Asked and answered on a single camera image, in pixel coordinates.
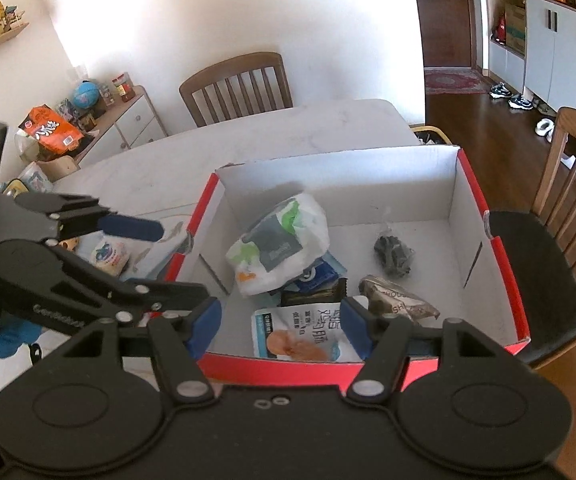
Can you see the blue globe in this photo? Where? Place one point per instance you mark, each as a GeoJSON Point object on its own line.
{"type": "Point", "coordinates": [86, 94]}

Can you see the yellow capybara toy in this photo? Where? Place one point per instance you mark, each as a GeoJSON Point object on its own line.
{"type": "Point", "coordinates": [69, 246]}

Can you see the brown front door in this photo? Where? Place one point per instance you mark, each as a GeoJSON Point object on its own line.
{"type": "Point", "coordinates": [440, 15]}

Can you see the person's left hand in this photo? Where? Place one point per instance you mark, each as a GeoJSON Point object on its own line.
{"type": "Point", "coordinates": [13, 337]}

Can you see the white side cabinet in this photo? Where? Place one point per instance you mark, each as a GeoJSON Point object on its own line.
{"type": "Point", "coordinates": [133, 125]}

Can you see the red-lidded jar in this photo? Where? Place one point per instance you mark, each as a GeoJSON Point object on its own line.
{"type": "Point", "coordinates": [123, 87]}

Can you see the white bun packet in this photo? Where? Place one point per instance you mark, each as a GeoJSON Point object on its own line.
{"type": "Point", "coordinates": [110, 256]}

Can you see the wooden chair with black cushion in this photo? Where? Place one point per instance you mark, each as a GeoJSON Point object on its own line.
{"type": "Point", "coordinates": [533, 270]}

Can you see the clear bag of dark tea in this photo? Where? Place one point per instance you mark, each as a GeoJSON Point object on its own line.
{"type": "Point", "coordinates": [393, 255]}

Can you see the white slipper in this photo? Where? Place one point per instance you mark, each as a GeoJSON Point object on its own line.
{"type": "Point", "coordinates": [548, 134]}
{"type": "Point", "coordinates": [542, 126]}

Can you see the grey wall cabinet unit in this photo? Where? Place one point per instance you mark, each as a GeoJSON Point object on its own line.
{"type": "Point", "coordinates": [563, 50]}

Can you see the orange snack bag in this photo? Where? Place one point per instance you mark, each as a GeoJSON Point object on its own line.
{"type": "Point", "coordinates": [50, 132]}

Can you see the white wet wipes pack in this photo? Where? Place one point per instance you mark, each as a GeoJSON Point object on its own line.
{"type": "Point", "coordinates": [278, 245]}

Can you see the white marble desktop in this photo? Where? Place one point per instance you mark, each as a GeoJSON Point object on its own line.
{"type": "Point", "coordinates": [268, 135]}

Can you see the brown foil packet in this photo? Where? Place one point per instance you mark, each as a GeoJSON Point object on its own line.
{"type": "Point", "coordinates": [398, 302]}

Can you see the black snack packet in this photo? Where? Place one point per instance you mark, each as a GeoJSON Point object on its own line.
{"type": "Point", "coordinates": [313, 297]}

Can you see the blue fish-print table mat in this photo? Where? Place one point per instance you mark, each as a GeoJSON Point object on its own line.
{"type": "Point", "coordinates": [153, 260]}

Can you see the red cardboard box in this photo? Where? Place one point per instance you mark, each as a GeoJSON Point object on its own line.
{"type": "Point", "coordinates": [418, 195]}

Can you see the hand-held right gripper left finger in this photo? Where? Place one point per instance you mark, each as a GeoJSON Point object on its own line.
{"type": "Point", "coordinates": [203, 325]}

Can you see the blue printed white cup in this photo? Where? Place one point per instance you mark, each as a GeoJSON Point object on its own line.
{"type": "Point", "coordinates": [35, 177]}

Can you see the cardboard storage box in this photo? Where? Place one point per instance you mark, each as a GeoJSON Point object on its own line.
{"type": "Point", "coordinates": [514, 30]}

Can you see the dark sneaker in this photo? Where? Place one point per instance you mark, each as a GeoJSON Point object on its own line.
{"type": "Point", "coordinates": [520, 101]}
{"type": "Point", "coordinates": [501, 90]}

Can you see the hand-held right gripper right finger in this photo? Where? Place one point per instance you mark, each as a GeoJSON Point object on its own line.
{"type": "Point", "coordinates": [358, 327]}

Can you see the red door rug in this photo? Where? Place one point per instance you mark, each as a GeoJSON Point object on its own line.
{"type": "Point", "coordinates": [455, 81]}

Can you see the blue snack packet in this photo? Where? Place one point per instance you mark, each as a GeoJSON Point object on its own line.
{"type": "Point", "coordinates": [318, 275]}

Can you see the red ornament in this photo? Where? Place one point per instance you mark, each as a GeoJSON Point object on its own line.
{"type": "Point", "coordinates": [499, 29]}

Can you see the white chicken snack packet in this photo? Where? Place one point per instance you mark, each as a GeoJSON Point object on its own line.
{"type": "Point", "coordinates": [298, 332]}

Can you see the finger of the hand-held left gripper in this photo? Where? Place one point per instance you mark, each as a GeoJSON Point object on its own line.
{"type": "Point", "coordinates": [133, 227]}
{"type": "Point", "coordinates": [168, 296]}

